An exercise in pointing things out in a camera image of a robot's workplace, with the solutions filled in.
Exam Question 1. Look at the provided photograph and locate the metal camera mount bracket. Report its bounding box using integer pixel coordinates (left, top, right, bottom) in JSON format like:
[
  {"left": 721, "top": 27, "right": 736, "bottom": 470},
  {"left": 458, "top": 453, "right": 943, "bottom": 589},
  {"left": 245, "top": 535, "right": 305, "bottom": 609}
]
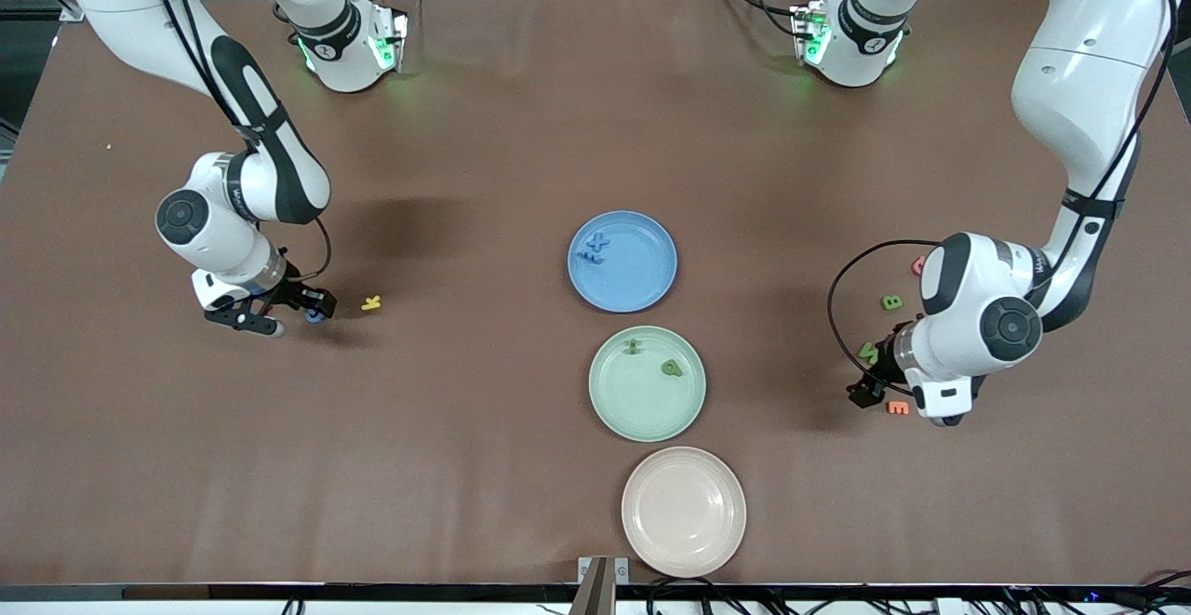
[{"left": 569, "top": 555, "right": 630, "bottom": 615}]

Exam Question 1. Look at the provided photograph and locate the pink plate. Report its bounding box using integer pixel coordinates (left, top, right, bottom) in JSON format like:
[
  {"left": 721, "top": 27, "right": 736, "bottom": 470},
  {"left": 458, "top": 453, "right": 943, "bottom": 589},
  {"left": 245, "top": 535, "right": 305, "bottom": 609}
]
[{"left": 621, "top": 446, "right": 747, "bottom": 579}]

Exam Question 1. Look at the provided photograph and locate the brown table cover sheet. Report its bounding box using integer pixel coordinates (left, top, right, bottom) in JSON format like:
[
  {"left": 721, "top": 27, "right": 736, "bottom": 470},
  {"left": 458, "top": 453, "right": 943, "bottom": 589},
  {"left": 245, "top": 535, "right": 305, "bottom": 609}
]
[{"left": 0, "top": 0, "right": 1191, "bottom": 588}]

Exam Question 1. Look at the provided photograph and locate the green plate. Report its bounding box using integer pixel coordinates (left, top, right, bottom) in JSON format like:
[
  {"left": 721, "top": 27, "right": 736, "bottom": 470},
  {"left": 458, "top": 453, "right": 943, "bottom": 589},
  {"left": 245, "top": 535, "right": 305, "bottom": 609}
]
[{"left": 588, "top": 325, "right": 707, "bottom": 443}]

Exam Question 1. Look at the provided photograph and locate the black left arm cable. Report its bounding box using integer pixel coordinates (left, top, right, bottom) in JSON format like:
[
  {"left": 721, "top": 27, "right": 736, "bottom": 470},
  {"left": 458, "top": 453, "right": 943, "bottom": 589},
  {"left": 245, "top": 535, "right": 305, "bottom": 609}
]
[{"left": 827, "top": 0, "right": 1183, "bottom": 393}]

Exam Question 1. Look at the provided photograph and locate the blue plate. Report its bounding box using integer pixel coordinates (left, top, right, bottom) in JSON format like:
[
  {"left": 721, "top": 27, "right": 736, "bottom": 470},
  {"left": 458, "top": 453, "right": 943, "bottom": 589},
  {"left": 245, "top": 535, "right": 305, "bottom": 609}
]
[{"left": 567, "top": 210, "right": 679, "bottom": 314}]

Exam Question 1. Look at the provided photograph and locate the black cable coil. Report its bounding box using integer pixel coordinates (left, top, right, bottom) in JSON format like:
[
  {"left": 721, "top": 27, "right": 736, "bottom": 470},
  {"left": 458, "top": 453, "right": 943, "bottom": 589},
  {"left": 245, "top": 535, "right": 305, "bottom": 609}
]
[{"left": 642, "top": 578, "right": 778, "bottom": 615}]

